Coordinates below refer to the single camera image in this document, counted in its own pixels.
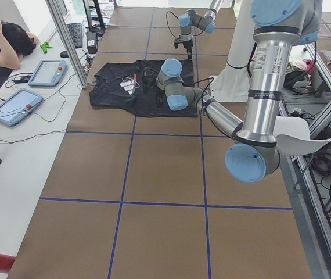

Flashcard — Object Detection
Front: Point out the lower teach pendant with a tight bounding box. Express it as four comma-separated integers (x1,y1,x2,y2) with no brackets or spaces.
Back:
0,88,44,127

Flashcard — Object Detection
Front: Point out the green clamp tool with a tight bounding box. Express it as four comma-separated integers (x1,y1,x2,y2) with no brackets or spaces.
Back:
40,41,53,54

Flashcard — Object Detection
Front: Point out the black computer mouse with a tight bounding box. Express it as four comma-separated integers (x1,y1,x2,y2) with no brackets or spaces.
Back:
60,51,69,58

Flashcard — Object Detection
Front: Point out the white plastic chair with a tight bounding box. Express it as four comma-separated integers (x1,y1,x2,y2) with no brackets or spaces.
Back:
273,116,331,156

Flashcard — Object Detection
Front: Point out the black keyboard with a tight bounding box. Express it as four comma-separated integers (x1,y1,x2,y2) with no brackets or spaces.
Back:
66,23,83,48

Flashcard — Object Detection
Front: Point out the teach pendant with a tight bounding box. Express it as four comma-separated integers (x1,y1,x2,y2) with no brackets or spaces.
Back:
27,60,67,87
0,88,44,127

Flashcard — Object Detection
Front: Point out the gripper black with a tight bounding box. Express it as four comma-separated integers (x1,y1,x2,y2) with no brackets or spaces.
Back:
174,34,193,61
142,68,164,107

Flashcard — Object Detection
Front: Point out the black graphic t-shirt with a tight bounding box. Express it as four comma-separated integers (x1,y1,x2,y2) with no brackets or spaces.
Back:
89,60,197,117

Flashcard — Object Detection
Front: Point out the black box device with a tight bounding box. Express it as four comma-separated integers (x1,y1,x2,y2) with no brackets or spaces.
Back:
85,31,98,54

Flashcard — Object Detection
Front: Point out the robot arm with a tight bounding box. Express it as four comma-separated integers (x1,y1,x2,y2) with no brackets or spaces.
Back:
156,1,327,183
174,0,223,61

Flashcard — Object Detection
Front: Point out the aluminium frame post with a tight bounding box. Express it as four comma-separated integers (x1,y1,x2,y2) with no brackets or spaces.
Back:
45,0,88,88

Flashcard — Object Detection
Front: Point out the upper teach pendant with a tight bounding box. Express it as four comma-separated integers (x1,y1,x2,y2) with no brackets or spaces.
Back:
27,60,67,87

